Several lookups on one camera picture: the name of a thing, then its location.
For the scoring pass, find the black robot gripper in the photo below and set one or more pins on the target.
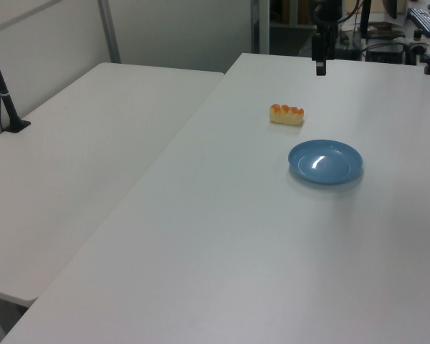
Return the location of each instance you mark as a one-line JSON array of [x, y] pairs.
[[323, 46]]

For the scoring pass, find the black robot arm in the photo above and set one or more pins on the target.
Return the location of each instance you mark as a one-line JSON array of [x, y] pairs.
[[328, 14]]

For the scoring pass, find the toy bread with orange crust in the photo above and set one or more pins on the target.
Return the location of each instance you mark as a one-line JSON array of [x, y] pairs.
[[286, 114]]

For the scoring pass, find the blue round plate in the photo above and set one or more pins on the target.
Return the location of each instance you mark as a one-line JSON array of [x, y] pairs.
[[325, 162]]

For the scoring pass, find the black equipment box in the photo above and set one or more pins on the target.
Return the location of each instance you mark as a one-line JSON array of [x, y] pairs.
[[384, 53]]

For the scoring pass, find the black monitor stand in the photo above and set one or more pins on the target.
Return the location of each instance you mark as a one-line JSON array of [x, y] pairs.
[[365, 18]]

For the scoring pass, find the black computer keyboard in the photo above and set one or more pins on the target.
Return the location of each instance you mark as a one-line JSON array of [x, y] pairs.
[[424, 20]]

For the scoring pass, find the black camera stand pole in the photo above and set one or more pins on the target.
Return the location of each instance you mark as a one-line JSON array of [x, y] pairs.
[[1, 89]]

